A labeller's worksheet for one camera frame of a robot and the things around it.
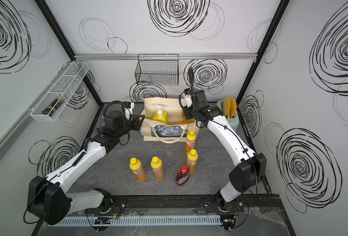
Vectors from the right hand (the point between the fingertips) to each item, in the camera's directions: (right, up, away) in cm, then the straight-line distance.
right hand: (189, 107), depth 79 cm
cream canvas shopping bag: (-8, -13, +8) cm, 18 cm away
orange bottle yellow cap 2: (+1, -25, -9) cm, 27 cm away
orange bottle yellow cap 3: (-16, -27, -12) cm, 34 cm away
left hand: (-25, -4, -1) cm, 26 cm away
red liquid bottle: (-4, -33, -10) cm, 35 cm away
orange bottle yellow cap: (+1, -18, -1) cm, 18 cm away
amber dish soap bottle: (-3, -7, +2) cm, 8 cm away
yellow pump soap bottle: (-17, -4, +5) cm, 18 cm away
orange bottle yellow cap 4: (-26, -27, -12) cm, 40 cm away
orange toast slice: (+27, 0, +8) cm, 29 cm away
